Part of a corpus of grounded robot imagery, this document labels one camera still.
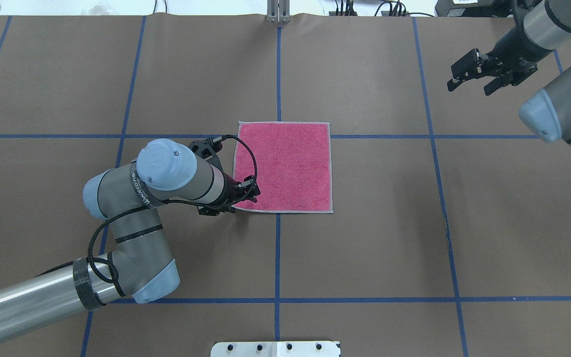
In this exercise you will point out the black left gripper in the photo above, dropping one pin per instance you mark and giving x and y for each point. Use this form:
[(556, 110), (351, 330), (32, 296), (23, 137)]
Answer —
[(227, 189)]

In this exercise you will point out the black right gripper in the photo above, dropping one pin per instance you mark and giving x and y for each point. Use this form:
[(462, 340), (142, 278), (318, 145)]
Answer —
[(507, 53)]

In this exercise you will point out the pink and grey towel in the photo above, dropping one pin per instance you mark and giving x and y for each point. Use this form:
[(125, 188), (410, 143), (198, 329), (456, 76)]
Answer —
[(294, 165)]

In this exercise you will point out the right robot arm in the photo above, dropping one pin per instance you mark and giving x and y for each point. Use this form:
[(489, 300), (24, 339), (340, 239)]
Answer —
[(541, 27)]

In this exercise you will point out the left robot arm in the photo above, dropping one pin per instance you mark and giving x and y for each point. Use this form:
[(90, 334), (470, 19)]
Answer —
[(128, 255)]

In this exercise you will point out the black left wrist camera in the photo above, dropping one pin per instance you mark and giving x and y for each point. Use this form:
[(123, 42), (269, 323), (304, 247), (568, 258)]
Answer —
[(208, 149)]

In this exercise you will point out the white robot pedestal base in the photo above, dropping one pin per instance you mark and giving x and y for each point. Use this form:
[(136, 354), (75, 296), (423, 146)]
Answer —
[(277, 349)]

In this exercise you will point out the top camera mount bracket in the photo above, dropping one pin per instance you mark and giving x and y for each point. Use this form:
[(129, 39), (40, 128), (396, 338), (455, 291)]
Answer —
[(278, 11)]

